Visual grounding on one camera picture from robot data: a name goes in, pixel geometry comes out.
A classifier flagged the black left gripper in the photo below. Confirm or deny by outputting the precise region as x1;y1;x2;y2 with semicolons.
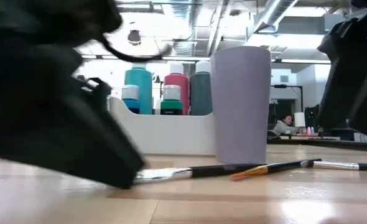
0;0;124;108

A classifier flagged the small blue paint bottle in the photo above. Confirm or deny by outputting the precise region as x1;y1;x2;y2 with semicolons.
121;84;140;114

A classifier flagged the large turquoise paint bottle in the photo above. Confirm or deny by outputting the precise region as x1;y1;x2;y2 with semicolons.
124;63;153;115

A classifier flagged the small viridian green paint bottle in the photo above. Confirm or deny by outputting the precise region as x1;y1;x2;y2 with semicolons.
160;84;184;116

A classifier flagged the large red paint bottle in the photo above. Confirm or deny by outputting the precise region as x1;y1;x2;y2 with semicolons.
164;63;190;116

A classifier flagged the white plastic caddy bin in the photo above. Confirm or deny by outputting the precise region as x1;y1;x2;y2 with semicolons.
108;96;217;156

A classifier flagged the dark grey paint bottle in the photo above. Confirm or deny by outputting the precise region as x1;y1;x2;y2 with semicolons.
189;60;213;116

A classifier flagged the lavender plastic cup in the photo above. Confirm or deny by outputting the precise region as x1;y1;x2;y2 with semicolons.
210;45;272;165

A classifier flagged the black brush with orange end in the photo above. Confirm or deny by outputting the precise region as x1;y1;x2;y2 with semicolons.
230;158;323;181

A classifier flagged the black flat-tipped paint brush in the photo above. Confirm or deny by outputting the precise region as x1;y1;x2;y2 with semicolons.
133;163;265;185

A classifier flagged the white lampshade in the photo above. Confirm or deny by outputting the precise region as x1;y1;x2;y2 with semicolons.
294;111;307;128

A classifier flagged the person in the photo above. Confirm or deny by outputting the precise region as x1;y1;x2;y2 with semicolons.
272;114;300;137

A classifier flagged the long ceiling light strip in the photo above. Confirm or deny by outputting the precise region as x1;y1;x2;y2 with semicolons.
80;54;211;62

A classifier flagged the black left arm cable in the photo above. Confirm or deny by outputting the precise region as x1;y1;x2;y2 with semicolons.
101;35;174;63

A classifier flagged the black metal table frame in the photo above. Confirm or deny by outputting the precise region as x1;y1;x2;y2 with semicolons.
266;138;367;153

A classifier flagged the black ceiling dome camera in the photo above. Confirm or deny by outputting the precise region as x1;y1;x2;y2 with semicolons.
127;29;142;47

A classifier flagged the slanted silver duct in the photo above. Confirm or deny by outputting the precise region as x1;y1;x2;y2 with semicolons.
254;0;299;32

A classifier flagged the wide ribbed silver duct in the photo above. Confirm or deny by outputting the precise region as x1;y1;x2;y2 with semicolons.
167;0;200;57

